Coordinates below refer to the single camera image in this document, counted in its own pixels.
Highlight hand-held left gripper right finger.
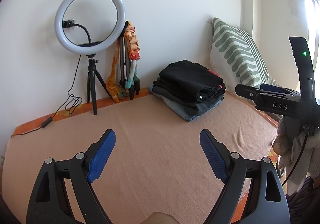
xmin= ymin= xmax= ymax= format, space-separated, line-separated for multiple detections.
xmin=199 ymin=129 xmax=292 ymax=224

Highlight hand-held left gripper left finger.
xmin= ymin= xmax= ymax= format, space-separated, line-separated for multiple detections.
xmin=26 ymin=129 xmax=116 ymax=224

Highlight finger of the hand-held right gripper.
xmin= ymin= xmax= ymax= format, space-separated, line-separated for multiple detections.
xmin=260 ymin=83 xmax=301 ymax=95
xmin=235 ymin=83 xmax=266 ymax=101

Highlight black pants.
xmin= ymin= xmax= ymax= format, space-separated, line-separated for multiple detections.
xmin=159 ymin=59 xmax=224 ymax=103

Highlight person's right hand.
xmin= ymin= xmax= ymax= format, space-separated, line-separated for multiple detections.
xmin=272 ymin=117 xmax=320 ymax=195

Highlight folded black garment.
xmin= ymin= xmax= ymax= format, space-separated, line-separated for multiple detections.
xmin=152 ymin=63 xmax=227 ymax=106

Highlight green striped white pillow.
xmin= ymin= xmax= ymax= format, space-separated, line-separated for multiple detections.
xmin=209 ymin=17 xmax=284 ymax=90

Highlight folded grey garment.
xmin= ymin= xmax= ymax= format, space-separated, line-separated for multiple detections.
xmin=162 ymin=93 xmax=225 ymax=116

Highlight pink blanket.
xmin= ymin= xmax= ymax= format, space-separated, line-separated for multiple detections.
xmin=1 ymin=89 xmax=282 ymax=224

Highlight orange patterned scarf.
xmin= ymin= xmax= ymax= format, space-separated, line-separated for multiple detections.
xmin=106 ymin=21 xmax=132 ymax=103

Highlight orange floral bed sheet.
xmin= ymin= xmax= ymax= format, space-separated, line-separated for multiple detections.
xmin=11 ymin=87 xmax=283 ymax=224

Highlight person's bare knee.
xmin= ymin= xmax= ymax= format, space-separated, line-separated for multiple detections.
xmin=142 ymin=211 xmax=178 ymax=224

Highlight person's striped clothing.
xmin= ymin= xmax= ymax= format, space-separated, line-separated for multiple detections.
xmin=285 ymin=176 xmax=320 ymax=224

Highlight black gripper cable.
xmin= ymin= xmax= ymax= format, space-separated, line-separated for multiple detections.
xmin=282 ymin=134 xmax=308 ymax=186

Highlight black power cable with switch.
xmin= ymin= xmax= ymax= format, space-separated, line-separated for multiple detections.
xmin=10 ymin=55 xmax=83 ymax=138

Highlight white ring light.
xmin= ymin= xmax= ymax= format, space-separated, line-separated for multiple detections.
xmin=54 ymin=0 xmax=127 ymax=54

